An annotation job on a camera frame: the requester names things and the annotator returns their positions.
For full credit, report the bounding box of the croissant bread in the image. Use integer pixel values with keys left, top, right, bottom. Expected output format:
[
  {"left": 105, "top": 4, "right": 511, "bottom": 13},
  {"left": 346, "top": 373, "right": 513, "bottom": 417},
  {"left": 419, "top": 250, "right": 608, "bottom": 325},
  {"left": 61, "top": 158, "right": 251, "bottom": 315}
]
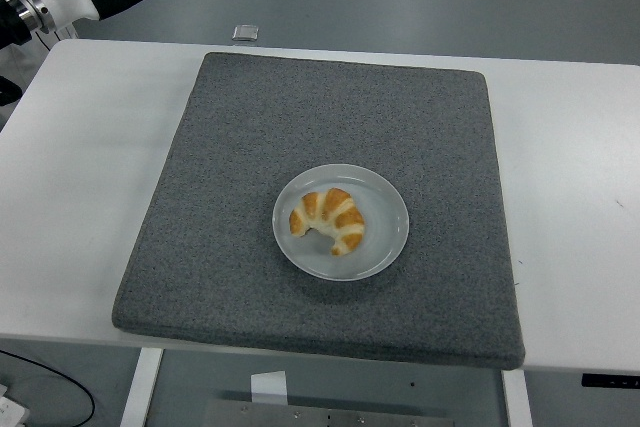
[{"left": 288, "top": 187, "right": 366, "bottom": 257}]

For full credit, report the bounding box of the grey round plate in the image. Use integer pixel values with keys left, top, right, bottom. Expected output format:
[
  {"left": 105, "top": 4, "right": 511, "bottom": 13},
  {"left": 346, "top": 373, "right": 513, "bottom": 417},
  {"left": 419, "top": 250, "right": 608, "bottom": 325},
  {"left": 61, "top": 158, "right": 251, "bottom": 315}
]
[{"left": 271, "top": 163, "right": 410, "bottom": 283}]

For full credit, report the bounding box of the grey square mat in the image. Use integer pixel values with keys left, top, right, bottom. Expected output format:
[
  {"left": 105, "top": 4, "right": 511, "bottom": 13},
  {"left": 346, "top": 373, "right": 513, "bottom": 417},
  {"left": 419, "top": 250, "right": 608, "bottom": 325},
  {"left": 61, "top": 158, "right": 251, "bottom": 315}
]
[{"left": 110, "top": 51, "right": 525, "bottom": 372}]

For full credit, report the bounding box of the white table leg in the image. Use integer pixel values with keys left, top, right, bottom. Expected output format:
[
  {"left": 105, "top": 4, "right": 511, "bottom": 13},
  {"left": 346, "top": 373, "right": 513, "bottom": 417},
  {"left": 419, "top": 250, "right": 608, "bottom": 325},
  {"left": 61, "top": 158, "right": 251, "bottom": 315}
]
[
  {"left": 501, "top": 369, "right": 534, "bottom": 427},
  {"left": 119, "top": 346, "right": 165, "bottom": 427}
]

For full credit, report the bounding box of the white power strip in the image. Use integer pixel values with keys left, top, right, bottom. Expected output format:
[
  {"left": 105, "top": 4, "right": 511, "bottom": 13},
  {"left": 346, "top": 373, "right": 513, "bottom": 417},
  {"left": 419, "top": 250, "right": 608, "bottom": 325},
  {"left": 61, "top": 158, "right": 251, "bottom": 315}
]
[{"left": 0, "top": 384, "right": 29, "bottom": 427}]

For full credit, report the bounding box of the black table control panel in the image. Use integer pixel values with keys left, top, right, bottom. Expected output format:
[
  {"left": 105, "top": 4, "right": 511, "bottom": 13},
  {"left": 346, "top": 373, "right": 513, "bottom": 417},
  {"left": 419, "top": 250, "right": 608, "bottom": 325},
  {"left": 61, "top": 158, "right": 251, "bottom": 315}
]
[{"left": 580, "top": 372, "right": 640, "bottom": 389}]

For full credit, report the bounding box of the black floor cable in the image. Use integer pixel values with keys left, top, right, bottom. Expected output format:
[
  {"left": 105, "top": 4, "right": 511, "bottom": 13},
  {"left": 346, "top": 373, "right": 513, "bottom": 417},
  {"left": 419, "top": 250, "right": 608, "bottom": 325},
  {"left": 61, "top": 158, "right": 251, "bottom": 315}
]
[{"left": 0, "top": 348, "right": 96, "bottom": 427}]

